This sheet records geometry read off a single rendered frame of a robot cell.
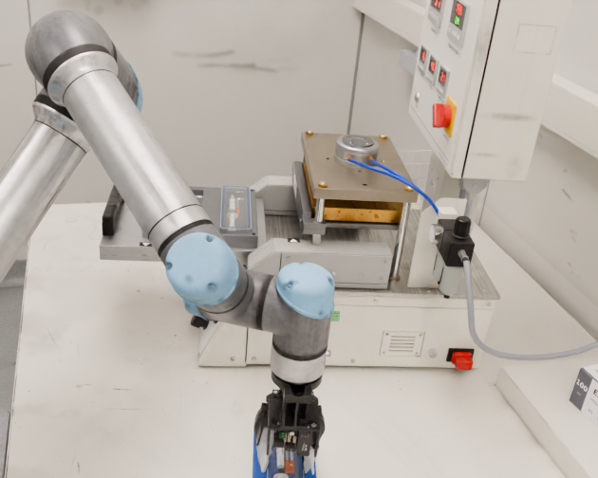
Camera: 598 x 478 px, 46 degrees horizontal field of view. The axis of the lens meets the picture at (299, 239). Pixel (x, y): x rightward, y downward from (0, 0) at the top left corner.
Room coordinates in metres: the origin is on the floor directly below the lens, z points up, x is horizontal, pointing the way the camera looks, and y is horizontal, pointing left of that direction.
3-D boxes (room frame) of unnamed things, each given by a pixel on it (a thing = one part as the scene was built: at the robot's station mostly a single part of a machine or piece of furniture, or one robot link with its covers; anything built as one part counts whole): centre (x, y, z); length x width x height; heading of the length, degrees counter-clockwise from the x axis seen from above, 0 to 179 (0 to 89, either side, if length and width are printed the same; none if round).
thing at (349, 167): (1.22, -0.12, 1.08); 0.31 x 0.24 x 0.13; 7
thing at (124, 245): (1.19, 0.21, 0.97); 0.30 x 0.22 x 0.08; 97
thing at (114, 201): (1.18, 0.35, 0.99); 0.15 x 0.02 x 0.04; 7
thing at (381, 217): (1.22, -0.09, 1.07); 0.22 x 0.17 x 0.10; 7
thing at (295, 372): (0.77, -0.02, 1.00); 0.08 x 0.08 x 0.05
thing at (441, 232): (1.03, -0.25, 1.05); 0.15 x 0.05 x 0.15; 7
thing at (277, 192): (1.36, 0.00, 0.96); 0.25 x 0.05 x 0.07; 97
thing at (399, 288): (1.24, -0.12, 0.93); 0.46 x 0.35 x 0.01; 97
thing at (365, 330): (1.21, -0.08, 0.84); 0.53 x 0.37 x 0.17; 97
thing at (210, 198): (1.20, 0.17, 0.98); 0.20 x 0.17 x 0.03; 7
